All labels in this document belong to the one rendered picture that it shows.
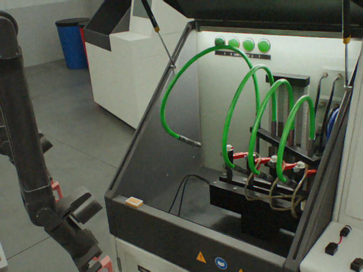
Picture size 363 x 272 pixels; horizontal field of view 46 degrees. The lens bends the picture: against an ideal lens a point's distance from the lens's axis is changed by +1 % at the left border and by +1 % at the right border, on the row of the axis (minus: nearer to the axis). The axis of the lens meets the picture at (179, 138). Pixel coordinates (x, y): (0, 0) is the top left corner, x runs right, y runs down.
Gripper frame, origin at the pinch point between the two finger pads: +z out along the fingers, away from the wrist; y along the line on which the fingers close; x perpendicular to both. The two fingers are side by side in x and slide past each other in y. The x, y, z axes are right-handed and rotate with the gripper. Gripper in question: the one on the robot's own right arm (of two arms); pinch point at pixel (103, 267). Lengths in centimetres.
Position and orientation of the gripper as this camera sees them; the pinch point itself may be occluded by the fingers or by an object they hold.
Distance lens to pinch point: 111.2
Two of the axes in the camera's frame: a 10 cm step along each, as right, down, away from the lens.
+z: 4.5, 7.0, 5.6
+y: -5.0, -3.2, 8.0
